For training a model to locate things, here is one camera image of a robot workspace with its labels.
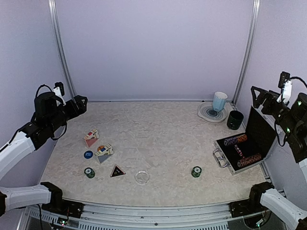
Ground white swirl plate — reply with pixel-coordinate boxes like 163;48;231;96
198;103;227;123

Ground dark green mug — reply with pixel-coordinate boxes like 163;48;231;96
227;110;244;130

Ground blue small blind button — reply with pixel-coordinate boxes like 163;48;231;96
83;150;94;159

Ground green chip stack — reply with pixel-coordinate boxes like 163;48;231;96
191;166;202;178
84;167;95;179

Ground left poker chip row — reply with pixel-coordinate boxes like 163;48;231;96
224;134;248;146

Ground red dice row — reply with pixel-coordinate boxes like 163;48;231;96
234;145;244;158

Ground front aluminium rail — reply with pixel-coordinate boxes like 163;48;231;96
18;202;260;230

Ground left green chip stack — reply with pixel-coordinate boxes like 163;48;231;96
84;167;95;179

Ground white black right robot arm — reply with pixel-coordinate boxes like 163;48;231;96
243;86;307;230

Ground clear round plastic lid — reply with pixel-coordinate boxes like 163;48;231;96
134;171;150;184

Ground red playing card deck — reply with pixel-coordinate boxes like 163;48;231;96
83;128;99;148

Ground right poker chip row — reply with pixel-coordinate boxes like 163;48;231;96
237;153;262;168

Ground aluminium poker case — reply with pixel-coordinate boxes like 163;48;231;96
213;107;277;175

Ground blue playing card deck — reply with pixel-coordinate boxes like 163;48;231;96
94;143;114;164

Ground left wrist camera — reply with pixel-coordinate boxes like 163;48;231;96
53;82;65;96

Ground orange round button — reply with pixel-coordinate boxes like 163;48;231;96
97;145;105;151

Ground black triangular dealer button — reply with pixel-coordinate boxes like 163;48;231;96
110;164;126;177

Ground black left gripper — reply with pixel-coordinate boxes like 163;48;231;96
47;94;87;133

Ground right green chip stack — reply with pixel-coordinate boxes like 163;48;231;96
191;166;202;178

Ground light blue ribbed cup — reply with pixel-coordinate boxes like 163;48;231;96
213;92;228;112

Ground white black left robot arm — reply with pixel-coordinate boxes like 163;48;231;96
0;90;88;215

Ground right aluminium frame post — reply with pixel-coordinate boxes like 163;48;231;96
232;0;261;106

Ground poker chip row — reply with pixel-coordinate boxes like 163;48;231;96
224;134;248;146
237;153;262;168

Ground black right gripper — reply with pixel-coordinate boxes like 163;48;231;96
252;85;299;137

